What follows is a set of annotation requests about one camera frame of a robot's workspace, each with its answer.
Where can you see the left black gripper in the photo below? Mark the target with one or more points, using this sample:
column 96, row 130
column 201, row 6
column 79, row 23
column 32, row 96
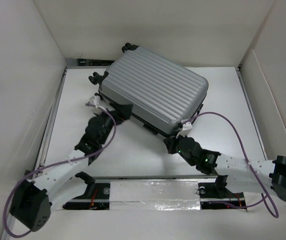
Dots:
column 121, row 114

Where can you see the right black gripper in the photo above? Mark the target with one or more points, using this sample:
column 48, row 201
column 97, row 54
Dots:
column 170, row 143

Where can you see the grey hard-shell suitcase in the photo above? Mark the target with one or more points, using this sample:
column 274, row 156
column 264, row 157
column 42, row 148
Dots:
column 162, row 92

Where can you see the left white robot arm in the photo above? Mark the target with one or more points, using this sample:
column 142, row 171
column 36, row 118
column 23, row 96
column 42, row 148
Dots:
column 32, row 198

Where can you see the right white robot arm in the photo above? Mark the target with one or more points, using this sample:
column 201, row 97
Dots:
column 234, row 174

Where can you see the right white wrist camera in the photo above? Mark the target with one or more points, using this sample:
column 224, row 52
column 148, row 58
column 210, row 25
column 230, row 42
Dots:
column 184, row 128

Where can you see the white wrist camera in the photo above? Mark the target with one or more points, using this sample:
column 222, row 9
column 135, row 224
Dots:
column 184, row 128
column 95, row 102

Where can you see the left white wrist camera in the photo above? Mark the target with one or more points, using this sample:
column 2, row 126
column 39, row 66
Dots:
column 95, row 102

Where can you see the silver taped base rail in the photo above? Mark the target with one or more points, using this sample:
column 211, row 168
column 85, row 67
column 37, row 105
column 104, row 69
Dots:
column 156, row 195

